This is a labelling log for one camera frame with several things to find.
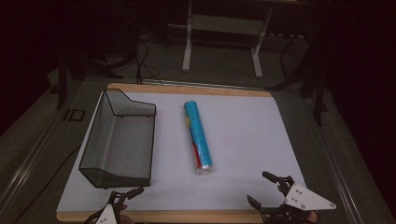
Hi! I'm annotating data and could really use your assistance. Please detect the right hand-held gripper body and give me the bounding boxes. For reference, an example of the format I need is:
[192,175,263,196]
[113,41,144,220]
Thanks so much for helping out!
[260,175,337,224]

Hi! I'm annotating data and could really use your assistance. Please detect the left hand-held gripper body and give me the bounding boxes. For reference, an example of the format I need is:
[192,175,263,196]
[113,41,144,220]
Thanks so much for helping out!
[83,190,129,224]

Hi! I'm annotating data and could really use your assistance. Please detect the black wire mesh basket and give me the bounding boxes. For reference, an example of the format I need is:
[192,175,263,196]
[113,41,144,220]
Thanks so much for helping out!
[78,88,157,189]

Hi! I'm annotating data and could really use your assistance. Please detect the blue roll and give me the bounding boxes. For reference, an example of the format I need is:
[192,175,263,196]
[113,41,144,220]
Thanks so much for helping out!
[183,100,215,176]

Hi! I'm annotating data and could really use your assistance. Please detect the person's left hand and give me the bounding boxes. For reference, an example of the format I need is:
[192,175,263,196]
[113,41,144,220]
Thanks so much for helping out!
[117,203,135,224]

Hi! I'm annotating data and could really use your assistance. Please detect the person's right hand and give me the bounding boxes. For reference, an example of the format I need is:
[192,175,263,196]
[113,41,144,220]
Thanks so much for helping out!
[295,210,321,224]

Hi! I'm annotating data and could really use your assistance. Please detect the white table mat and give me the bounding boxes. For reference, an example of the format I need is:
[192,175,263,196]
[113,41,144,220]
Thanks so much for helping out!
[57,91,307,214]

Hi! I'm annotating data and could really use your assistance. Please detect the black metal stand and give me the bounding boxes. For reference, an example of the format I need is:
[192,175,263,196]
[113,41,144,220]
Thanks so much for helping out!
[265,27,330,128]
[55,46,125,110]

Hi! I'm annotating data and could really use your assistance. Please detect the aluminium frame rail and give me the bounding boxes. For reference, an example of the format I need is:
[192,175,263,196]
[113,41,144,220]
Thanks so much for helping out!
[303,97,365,224]
[0,118,62,216]

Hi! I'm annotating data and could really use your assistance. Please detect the thin black cable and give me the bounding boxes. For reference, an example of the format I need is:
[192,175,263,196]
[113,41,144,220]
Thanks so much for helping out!
[13,145,82,224]

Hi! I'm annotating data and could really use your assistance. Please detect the black square bracket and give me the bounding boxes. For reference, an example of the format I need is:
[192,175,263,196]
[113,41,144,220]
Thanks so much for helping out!
[63,108,86,122]

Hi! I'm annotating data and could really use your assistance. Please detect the black cables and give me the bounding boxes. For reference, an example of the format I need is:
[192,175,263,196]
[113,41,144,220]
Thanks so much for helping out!
[133,39,163,86]

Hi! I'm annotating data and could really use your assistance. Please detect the white metal desk frame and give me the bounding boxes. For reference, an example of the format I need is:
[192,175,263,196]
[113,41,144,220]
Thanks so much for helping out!
[181,0,275,79]

